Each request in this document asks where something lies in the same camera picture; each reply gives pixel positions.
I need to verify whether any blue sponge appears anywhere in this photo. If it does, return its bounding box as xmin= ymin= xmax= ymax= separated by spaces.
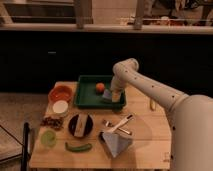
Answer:
xmin=102 ymin=89 xmax=112 ymax=102

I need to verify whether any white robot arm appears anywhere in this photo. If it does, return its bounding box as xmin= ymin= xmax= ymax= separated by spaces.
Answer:
xmin=111 ymin=58 xmax=213 ymax=171

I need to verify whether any green plastic tray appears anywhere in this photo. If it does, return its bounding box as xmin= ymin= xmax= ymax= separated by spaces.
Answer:
xmin=74 ymin=75 xmax=126 ymax=110

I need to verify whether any red tomato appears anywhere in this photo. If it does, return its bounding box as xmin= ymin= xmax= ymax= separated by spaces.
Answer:
xmin=95 ymin=83 xmax=105 ymax=94

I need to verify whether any tan wooden block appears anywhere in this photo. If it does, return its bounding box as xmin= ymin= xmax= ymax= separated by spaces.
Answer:
xmin=74 ymin=114 xmax=88 ymax=138

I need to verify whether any dark round plate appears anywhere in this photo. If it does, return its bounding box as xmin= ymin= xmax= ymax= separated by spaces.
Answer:
xmin=68 ymin=114 xmax=93 ymax=138

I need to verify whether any orange bowl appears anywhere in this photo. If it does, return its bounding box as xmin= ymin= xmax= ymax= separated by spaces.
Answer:
xmin=48 ymin=85 xmax=72 ymax=102

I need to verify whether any white round cup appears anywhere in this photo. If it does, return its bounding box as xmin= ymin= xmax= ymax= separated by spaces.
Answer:
xmin=52 ymin=100 xmax=68 ymax=117

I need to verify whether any green chili pepper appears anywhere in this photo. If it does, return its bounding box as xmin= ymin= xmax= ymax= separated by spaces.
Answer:
xmin=65 ymin=142 xmax=92 ymax=153

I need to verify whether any light green cup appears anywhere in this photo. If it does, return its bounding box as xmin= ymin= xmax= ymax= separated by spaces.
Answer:
xmin=41 ymin=130 xmax=56 ymax=147

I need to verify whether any black chair frame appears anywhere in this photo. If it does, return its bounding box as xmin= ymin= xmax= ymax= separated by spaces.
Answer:
xmin=21 ymin=122 xmax=30 ymax=171

